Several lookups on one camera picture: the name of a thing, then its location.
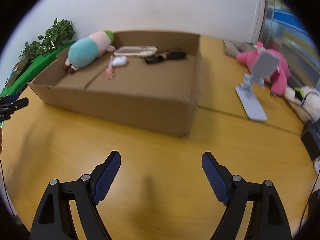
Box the blue and pink pig plush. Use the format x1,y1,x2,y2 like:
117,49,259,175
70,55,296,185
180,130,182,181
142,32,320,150
64,29,117,75

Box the brown framed picture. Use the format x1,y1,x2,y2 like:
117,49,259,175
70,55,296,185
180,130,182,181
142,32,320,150
5,60,29,87

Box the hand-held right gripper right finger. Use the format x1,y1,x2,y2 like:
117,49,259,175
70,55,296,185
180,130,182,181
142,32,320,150
201,151,293,240

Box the small pink trinket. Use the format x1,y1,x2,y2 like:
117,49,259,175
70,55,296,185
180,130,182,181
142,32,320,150
105,56,116,80

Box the grey cloth pouch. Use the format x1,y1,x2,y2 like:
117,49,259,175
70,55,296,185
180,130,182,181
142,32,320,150
223,39,258,57

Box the clear white phone case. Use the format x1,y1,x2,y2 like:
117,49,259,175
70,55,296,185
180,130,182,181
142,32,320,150
113,45,158,57

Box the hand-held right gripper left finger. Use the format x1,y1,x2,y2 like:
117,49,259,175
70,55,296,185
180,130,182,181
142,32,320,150
29,150,122,240

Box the glass door with blue stripe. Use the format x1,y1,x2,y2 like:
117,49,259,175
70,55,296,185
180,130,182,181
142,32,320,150
260,0,320,90

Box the black box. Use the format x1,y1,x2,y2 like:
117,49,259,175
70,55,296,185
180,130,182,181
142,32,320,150
300,120,320,162

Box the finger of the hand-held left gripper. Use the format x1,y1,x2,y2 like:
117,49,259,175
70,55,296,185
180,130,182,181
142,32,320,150
0,98,29,113
0,92,20,103

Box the white folding phone stand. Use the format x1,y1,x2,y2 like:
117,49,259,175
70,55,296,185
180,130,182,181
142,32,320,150
235,50,281,122

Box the black flat case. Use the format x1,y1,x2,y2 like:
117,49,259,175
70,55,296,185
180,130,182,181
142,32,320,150
144,55,162,64

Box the green tablecloth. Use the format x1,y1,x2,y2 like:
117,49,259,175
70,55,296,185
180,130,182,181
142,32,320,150
0,41,75,98

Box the pink plush toy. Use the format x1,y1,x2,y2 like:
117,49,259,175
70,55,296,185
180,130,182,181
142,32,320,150
236,42,291,96

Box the black sunglasses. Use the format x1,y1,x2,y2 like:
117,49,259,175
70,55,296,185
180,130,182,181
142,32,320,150
156,47,187,60

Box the small white mouse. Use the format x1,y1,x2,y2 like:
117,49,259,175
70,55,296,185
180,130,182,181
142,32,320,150
112,56,128,67

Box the brown cardboard box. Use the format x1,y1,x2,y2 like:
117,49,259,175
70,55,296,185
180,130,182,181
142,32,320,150
27,31,203,138

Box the white and green plush toy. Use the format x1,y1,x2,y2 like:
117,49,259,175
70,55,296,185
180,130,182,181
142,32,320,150
284,85,320,123

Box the large green potted plant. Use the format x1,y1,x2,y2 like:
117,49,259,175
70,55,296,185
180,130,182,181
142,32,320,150
37,17,76,53

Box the small green potted plant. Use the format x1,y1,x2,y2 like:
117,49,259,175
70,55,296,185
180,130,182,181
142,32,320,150
19,41,47,60

